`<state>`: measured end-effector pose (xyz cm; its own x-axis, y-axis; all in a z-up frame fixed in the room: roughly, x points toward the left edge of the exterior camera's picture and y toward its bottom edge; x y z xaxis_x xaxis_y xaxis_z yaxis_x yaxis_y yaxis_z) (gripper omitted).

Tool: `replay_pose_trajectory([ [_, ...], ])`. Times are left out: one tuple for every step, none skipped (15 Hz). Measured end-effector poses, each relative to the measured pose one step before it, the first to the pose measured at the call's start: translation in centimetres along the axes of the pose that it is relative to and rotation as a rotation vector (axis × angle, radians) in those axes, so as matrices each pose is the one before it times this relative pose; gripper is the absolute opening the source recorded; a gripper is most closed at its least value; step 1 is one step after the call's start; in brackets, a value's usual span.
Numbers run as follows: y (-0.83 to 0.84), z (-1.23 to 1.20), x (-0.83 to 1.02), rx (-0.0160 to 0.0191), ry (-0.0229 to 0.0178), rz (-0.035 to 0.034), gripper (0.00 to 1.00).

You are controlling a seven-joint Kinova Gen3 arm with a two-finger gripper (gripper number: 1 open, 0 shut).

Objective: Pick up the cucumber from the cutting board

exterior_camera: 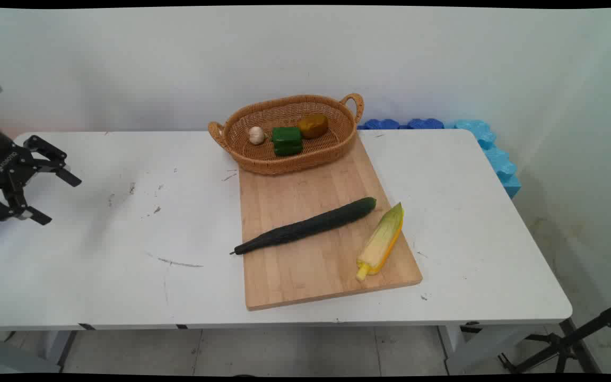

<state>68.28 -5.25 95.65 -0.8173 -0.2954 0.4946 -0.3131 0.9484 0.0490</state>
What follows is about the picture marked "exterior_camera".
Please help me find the woven wicker basket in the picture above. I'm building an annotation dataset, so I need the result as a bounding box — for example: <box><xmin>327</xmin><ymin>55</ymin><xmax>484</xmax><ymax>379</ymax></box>
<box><xmin>208</xmin><ymin>93</ymin><xmax>364</xmax><ymax>176</ymax></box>

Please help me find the green bell pepper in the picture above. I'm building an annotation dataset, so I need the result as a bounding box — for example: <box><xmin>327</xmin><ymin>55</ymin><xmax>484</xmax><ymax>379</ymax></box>
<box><xmin>271</xmin><ymin>126</ymin><xmax>304</xmax><ymax>157</ymax></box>

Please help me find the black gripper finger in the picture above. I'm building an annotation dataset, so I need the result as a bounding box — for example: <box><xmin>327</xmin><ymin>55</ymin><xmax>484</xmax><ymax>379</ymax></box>
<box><xmin>0</xmin><ymin>180</ymin><xmax>53</xmax><ymax>226</ymax></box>
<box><xmin>22</xmin><ymin>135</ymin><xmax>82</xmax><ymax>187</ymax></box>

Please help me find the orange yellow pepper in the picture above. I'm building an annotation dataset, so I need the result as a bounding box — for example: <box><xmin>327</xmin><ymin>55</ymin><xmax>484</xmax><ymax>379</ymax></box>
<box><xmin>298</xmin><ymin>114</ymin><xmax>329</xmax><ymax>140</ymax></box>

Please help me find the yellow corn cob with husk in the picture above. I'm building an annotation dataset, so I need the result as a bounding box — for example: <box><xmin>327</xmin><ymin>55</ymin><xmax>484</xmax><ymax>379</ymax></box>
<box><xmin>356</xmin><ymin>202</ymin><xmax>405</xmax><ymax>282</ymax></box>

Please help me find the white table leg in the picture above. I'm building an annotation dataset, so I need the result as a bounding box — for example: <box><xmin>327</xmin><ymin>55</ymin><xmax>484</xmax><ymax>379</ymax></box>
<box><xmin>0</xmin><ymin>330</ymin><xmax>79</xmax><ymax>374</ymax></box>
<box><xmin>437</xmin><ymin>324</ymin><xmax>542</xmax><ymax>375</ymax></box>

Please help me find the dark green cucumber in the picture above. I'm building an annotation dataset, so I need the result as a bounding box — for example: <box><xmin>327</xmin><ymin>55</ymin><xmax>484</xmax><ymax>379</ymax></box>
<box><xmin>230</xmin><ymin>197</ymin><xmax>378</xmax><ymax>256</ymax></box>

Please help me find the light blue foam strip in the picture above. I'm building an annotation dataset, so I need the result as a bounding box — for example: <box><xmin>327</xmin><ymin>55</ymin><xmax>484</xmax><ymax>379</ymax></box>
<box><xmin>454</xmin><ymin>119</ymin><xmax>522</xmax><ymax>199</ymax></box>

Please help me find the wooden cutting board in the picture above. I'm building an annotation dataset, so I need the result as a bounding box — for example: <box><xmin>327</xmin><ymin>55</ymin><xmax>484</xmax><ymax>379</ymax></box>
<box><xmin>238</xmin><ymin>133</ymin><xmax>423</xmax><ymax>311</ymax></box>

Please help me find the black tripod stand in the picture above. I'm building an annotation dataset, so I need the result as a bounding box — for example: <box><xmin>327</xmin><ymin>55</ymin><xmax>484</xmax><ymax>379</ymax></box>
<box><xmin>462</xmin><ymin>299</ymin><xmax>611</xmax><ymax>375</ymax></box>

